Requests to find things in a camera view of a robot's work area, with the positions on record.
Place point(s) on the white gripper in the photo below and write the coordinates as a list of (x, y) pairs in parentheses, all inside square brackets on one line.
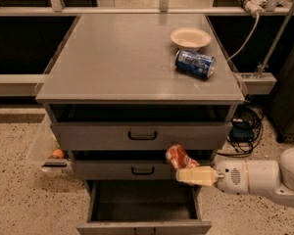
[(231, 176)]

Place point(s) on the red coke can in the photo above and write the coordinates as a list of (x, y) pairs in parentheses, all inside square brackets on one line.
[(178, 158)]

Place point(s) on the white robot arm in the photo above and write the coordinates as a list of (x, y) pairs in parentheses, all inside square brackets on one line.
[(270, 179)]

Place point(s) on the grey open bottom drawer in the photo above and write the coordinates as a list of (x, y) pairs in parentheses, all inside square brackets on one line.
[(143, 207)]

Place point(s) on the blue pepsi can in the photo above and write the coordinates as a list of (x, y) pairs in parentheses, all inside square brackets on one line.
[(194, 63)]

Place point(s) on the grey drawer cabinet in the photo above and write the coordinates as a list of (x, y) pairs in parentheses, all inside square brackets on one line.
[(120, 68)]

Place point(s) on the grey middle drawer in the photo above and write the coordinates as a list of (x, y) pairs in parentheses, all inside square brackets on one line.
[(121, 170)]

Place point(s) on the grey top drawer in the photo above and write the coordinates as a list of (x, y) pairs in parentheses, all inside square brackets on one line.
[(112, 136)]

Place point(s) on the blue electronics box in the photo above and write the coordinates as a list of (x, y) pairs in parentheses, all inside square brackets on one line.
[(241, 132)]

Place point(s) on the white paper bowl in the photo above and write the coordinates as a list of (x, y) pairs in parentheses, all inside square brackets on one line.
[(190, 38)]

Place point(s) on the orange fruit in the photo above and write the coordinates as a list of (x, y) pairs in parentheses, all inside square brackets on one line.
[(58, 154)]

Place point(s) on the clear plastic storage bin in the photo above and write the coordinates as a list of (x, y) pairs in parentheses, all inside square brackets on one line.
[(41, 149)]

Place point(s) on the white power strip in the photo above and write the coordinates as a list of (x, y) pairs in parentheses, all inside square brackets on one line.
[(253, 7)]

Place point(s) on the black middle drawer handle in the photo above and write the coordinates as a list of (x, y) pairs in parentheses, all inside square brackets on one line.
[(142, 171)]

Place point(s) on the black drawer handle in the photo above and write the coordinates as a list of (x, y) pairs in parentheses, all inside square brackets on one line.
[(142, 171), (142, 137)]

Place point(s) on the black top drawer handle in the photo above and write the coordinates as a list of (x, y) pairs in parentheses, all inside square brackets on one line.
[(142, 137)]

